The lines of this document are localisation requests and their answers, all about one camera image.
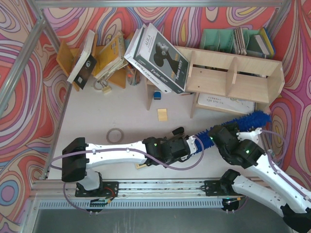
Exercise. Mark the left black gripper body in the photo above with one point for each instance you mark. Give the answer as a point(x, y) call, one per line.
point(184, 142)

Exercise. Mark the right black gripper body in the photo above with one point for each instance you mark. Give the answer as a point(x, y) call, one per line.
point(219, 132)

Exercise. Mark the blue microfiber duster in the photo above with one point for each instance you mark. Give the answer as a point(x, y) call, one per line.
point(243, 124)

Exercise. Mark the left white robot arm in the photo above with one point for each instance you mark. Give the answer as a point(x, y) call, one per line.
point(80, 158)

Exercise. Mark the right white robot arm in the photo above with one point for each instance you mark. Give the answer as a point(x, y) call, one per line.
point(285, 196)

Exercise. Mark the light wooden bookshelf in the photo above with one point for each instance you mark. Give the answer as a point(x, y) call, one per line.
point(233, 76)

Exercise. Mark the black white stapler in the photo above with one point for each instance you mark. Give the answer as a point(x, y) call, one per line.
point(178, 131)

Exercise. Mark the spiral notebook with drawings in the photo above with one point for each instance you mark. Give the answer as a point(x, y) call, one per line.
point(225, 104)

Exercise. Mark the yellow blue calculator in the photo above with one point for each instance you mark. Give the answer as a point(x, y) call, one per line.
point(139, 166)

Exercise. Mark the yellow sticky note pad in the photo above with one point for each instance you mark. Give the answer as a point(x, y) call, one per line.
point(162, 114)

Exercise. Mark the blue pencil sharpener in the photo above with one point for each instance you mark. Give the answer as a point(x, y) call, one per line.
point(157, 95)

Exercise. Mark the clear tape roll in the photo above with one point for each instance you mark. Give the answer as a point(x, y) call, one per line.
point(114, 136)

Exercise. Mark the pencil cup with pencils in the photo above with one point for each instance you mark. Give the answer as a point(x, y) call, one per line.
point(133, 76)

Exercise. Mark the white Cioklade book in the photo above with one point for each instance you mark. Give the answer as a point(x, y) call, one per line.
point(130, 56)

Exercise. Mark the green plastic desk organizer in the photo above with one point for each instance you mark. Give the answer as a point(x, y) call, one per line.
point(236, 41)

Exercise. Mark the black white Twins story book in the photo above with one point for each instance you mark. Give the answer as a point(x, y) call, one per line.
point(162, 59)

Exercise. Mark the blue grey book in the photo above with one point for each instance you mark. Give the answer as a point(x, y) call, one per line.
point(265, 42)

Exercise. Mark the yellow worn book stack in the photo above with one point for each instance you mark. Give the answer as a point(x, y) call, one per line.
point(110, 58)

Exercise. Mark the black white paperback book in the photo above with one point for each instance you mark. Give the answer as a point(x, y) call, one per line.
point(83, 62)

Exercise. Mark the orange wooden book stand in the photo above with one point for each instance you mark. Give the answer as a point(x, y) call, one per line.
point(65, 59)

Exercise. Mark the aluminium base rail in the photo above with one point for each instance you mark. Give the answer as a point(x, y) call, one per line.
point(133, 188)

